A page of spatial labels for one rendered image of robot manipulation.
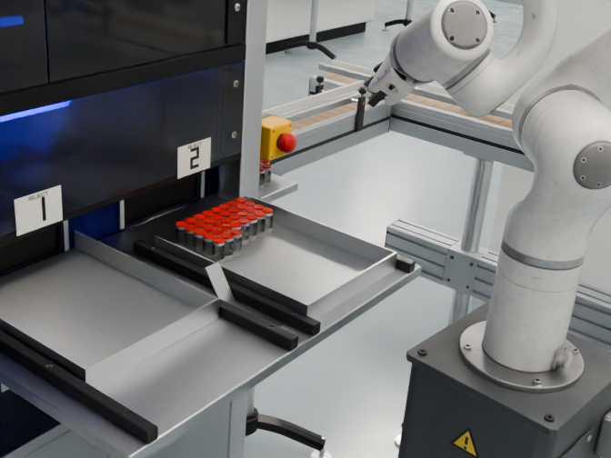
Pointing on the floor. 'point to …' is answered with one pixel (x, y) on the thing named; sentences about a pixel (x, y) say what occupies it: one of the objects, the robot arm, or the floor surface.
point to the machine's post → (246, 165)
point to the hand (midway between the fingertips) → (380, 78)
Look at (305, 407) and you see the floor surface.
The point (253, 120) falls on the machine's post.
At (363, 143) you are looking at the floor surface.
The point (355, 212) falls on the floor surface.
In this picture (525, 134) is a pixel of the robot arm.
